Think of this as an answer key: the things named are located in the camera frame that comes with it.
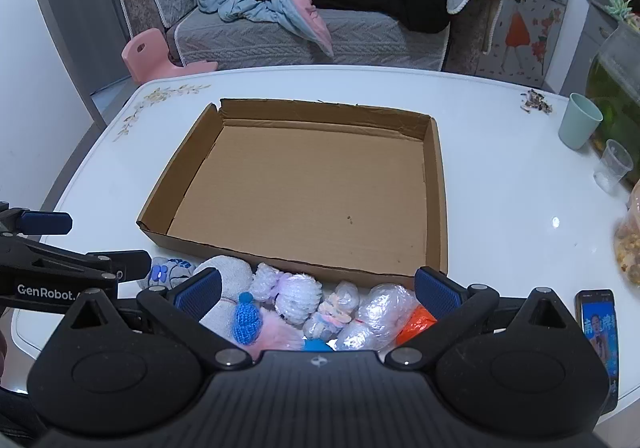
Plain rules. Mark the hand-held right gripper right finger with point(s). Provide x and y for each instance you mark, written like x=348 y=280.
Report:
x=440 y=295

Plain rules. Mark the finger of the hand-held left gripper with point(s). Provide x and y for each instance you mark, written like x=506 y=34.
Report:
x=127 y=263
x=47 y=223

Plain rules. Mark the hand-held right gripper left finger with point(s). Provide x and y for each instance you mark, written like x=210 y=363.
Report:
x=200 y=289

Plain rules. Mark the white sock roll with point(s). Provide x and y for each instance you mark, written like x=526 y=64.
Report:
x=232 y=278

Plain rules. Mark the grey sock roll blue flower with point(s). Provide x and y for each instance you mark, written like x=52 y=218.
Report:
x=167 y=273

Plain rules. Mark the pink fluffy toy blue hat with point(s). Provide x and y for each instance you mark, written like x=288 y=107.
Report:
x=248 y=320

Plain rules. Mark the clear plastic-wrapped bundle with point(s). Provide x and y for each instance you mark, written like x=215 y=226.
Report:
x=375 y=318

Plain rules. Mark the white bubble-wrapped sock bundle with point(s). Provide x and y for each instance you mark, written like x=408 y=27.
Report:
x=297 y=298

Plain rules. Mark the plastic-wrapped pastel sock bundle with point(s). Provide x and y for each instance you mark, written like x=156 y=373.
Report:
x=332 y=310

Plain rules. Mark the shallow cardboard box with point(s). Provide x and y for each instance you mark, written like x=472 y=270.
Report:
x=310 y=188

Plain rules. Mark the person's dark clothing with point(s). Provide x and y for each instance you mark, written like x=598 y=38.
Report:
x=17 y=415

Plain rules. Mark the smartphone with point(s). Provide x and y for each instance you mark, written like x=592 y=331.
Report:
x=597 y=333

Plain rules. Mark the snack bag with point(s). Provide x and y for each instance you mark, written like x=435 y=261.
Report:
x=631 y=243

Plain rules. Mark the pink plastic stool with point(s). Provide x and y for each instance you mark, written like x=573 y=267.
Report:
x=145 y=50

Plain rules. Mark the clear plastic cup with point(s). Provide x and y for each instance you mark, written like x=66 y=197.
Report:
x=612 y=168

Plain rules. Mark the pile of seed shells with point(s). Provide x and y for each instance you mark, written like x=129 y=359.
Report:
x=535 y=102

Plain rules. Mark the green cup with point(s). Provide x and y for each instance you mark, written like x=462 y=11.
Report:
x=580 y=123

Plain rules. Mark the grey door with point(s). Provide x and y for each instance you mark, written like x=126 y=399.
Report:
x=85 y=3

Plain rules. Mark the grey sofa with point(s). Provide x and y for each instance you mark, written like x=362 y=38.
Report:
x=260 y=45

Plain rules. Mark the glass tank green water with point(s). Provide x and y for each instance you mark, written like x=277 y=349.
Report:
x=617 y=83

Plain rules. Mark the green potted plant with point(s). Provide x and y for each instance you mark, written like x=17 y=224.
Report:
x=620 y=8

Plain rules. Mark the floral wall poster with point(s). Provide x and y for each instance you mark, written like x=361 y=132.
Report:
x=530 y=28

